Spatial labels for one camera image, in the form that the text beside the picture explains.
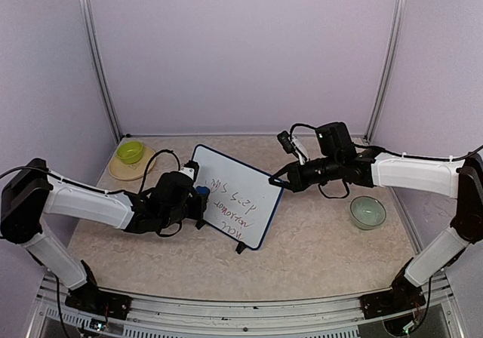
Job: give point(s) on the right aluminium frame post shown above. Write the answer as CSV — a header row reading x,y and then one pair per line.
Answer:
x,y
389,60

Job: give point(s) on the pale green glass bowl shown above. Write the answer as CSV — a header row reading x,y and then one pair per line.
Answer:
x,y
367,213

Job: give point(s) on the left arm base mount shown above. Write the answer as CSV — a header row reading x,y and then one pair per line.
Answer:
x,y
91,299

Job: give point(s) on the aluminium frame post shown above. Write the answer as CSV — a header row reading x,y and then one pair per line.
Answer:
x,y
100,75
389,60

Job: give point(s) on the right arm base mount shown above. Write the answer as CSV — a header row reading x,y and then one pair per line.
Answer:
x,y
391,301

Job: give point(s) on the small blue-framed whiteboard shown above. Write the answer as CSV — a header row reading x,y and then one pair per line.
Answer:
x,y
241,203

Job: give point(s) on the left aluminium frame post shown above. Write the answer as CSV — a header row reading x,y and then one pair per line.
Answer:
x,y
100,75

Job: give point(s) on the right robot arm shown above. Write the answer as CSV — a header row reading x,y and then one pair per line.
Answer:
x,y
449,187

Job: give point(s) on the blue whiteboard eraser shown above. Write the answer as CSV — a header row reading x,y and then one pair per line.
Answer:
x,y
203,191

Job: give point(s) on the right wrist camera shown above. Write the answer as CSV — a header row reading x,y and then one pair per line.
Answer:
x,y
291,145

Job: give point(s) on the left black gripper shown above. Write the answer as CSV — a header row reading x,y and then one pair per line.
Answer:
x,y
198,213

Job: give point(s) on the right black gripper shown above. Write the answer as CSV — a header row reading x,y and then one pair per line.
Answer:
x,y
296,182

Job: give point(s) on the front aluminium rail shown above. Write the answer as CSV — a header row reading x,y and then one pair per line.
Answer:
x,y
149,315

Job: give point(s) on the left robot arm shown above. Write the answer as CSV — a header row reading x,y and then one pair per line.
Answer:
x,y
35,191

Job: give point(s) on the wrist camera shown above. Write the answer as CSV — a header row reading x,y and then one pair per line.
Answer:
x,y
191,169
291,145

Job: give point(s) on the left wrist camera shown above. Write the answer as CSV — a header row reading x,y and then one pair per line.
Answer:
x,y
191,169

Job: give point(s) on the lime green bowl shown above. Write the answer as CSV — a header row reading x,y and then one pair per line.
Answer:
x,y
130,152

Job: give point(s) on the beige plate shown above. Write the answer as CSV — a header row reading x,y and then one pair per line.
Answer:
x,y
128,172

